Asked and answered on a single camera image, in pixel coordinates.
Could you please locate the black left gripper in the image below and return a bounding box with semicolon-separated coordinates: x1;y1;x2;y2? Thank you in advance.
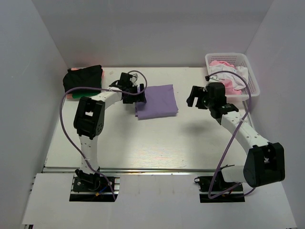
123;83;147;104

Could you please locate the purple t-shirt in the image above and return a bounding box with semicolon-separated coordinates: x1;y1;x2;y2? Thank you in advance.
135;84;179;120

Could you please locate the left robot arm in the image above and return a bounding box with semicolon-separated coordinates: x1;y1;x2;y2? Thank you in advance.
73;71;147;190

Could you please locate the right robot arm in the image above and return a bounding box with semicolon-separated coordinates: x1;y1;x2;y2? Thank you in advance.
186;83;285;190

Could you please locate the pink garment in basket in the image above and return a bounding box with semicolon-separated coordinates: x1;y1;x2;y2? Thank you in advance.
209;61;242;95

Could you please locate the black folded t-shirt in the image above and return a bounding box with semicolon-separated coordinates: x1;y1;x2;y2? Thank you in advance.
62;65;103;92

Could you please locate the white garment in basket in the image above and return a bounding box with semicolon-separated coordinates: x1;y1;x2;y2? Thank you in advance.
210;63;249;90

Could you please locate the pink plastic laundry basket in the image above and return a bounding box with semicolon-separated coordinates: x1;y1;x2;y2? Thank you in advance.
205;52;260;101

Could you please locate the green folded t-shirt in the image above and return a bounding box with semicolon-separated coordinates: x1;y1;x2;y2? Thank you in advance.
71;93;91;99

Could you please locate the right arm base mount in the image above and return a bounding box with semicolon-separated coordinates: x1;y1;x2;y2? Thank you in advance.
194;176;245;203

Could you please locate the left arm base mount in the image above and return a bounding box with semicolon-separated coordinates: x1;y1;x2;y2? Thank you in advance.
69;169;120;202

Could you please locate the aluminium table edge rail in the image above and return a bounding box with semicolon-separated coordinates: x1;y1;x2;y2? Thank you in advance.
42;167;270;174

